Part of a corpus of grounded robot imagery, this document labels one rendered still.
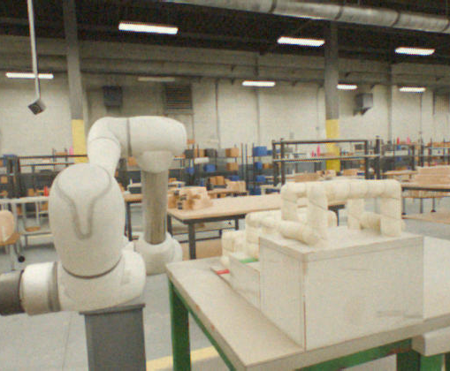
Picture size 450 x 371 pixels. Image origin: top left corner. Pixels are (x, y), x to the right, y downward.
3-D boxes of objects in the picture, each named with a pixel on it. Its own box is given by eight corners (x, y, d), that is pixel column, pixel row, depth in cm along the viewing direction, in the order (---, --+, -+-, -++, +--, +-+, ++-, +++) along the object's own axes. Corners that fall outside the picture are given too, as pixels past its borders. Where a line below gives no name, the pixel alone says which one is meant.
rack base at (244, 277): (262, 314, 64) (260, 273, 63) (228, 286, 80) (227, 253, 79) (361, 293, 72) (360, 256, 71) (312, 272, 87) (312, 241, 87)
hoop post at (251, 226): (250, 257, 75) (248, 220, 74) (244, 253, 78) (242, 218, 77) (261, 255, 76) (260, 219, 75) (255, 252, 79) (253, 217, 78)
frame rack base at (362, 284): (307, 353, 50) (305, 253, 49) (259, 313, 64) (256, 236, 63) (424, 322, 57) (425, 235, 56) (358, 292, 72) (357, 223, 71)
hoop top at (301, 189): (286, 200, 58) (286, 184, 58) (277, 199, 61) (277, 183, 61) (367, 193, 64) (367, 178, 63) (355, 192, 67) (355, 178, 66)
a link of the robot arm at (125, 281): (64, 278, 61) (55, 233, 53) (140, 267, 65) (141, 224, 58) (63, 328, 53) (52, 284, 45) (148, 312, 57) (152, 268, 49)
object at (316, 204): (316, 249, 51) (316, 194, 50) (304, 245, 54) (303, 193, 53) (331, 246, 52) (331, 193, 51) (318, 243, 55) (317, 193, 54)
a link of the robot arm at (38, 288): (64, 294, 59) (32, 299, 58) (59, 252, 57) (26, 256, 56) (60, 322, 51) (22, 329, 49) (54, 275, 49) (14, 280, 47)
